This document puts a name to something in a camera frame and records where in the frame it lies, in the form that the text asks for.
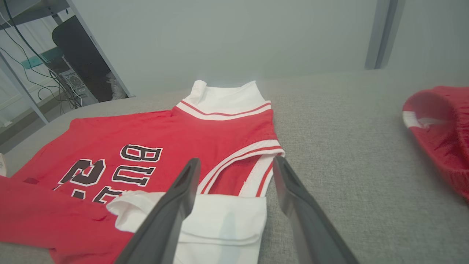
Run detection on red jersey white sleeves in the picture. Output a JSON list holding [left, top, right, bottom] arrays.
[[0, 80, 286, 264]]

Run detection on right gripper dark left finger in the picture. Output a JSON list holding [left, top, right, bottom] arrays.
[[114, 158, 202, 264]]

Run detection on grey metal desk frame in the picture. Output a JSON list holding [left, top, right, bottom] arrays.
[[0, 0, 71, 126]]

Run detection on black computer tower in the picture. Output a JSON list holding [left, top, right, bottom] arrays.
[[52, 15, 127, 104]]

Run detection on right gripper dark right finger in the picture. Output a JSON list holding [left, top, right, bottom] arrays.
[[273, 156, 360, 264]]

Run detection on white partition screen grey frame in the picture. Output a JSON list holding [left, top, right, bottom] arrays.
[[376, 0, 469, 87], [66, 0, 391, 99]]

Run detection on red Bulls shorts white trim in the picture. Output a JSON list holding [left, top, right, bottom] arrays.
[[402, 85, 469, 204]]

